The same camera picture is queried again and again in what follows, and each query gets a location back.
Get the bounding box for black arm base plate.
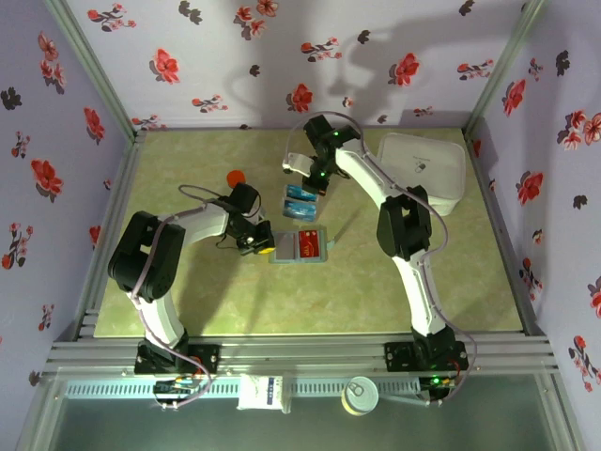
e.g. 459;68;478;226
383;340;470;373
134;342;222;376

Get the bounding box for aluminium corner post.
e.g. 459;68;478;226
44;0;142;142
462;0;550;135

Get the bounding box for aluminium side rail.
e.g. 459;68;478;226
72;130;147;340
462;126;548;337

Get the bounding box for lavender left arm cable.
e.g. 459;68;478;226
130;183;222;409

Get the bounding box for tin can with pull tab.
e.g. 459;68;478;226
340;375;380;417

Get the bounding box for white plastic container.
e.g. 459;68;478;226
373;132;468;217

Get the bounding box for lavender arm cable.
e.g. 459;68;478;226
285;110;480;406
130;183;222;409

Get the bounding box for clear grey card holder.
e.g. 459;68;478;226
268;225;337;266

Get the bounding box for aluminium front rail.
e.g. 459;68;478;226
41;334;561;377

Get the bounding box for white blue paper packet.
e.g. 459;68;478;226
237;374;293;415

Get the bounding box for small circuit board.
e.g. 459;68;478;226
419;373;459;406
153;375;198;409

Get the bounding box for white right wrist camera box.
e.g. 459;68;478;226
281;152;315;177

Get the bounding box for lavender right arm cable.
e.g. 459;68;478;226
285;110;480;406

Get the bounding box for slotted white cable duct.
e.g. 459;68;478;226
63;378;424;399

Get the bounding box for red VIP card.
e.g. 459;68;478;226
297;229;321;260

